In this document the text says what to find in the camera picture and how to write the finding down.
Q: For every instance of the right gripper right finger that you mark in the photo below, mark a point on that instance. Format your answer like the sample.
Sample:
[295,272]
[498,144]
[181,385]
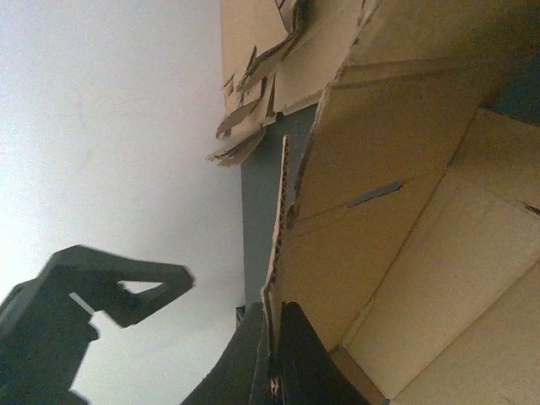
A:
[308,374]

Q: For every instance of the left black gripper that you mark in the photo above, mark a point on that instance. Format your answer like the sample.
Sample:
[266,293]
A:
[43,343]

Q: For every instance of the cardboard box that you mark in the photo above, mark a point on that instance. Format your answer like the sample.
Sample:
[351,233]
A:
[412,242]

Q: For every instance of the stack of flat cardboard blanks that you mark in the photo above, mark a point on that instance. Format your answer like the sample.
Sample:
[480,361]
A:
[278,57]

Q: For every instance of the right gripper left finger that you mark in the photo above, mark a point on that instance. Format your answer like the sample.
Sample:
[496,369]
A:
[239,376]

